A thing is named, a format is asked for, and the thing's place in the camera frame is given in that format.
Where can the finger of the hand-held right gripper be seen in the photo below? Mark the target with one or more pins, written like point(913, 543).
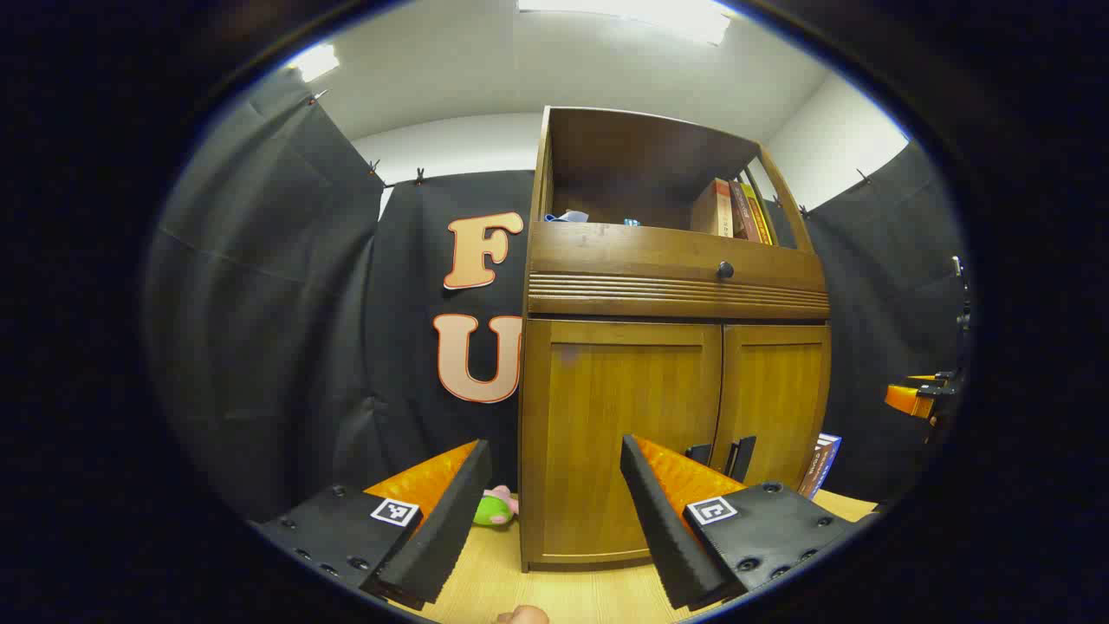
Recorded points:
point(910, 400)
point(925, 381)

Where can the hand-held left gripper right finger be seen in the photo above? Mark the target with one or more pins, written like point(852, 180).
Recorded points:
point(663, 537)

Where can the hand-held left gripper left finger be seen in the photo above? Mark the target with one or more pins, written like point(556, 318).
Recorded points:
point(446, 529)

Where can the wooden shoe cabinet door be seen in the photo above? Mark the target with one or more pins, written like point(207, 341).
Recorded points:
point(775, 390)
point(598, 416)

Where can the wooden double-door shoe cabinet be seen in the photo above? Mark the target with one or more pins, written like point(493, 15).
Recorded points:
point(641, 156)

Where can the green and pink plush toy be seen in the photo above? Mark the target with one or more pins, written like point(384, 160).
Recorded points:
point(492, 511)

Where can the blue book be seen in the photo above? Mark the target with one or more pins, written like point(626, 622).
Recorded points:
point(832, 449)

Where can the brown book gold lettering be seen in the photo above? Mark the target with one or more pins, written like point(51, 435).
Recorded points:
point(812, 477)

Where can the black drawer knob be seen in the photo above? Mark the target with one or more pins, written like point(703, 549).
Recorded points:
point(725, 269)

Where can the yellow book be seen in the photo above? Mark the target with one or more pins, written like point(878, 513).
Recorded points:
point(761, 218)

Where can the reddish brown book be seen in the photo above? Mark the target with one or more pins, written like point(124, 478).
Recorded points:
point(743, 212)

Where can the tan book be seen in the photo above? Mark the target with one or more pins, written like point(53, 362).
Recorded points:
point(710, 208)

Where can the wooden drawer front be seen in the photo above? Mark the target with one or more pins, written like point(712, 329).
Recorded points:
point(624, 260)

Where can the black backdrop cloth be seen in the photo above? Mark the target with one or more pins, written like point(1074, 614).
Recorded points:
point(260, 303)

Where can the white and blue cloth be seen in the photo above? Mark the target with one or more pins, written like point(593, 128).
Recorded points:
point(567, 216)

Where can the long ceiling light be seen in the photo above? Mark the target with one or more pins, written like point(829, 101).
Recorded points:
point(641, 13)

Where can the small ceiling light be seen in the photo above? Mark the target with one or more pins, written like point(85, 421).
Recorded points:
point(315, 62)

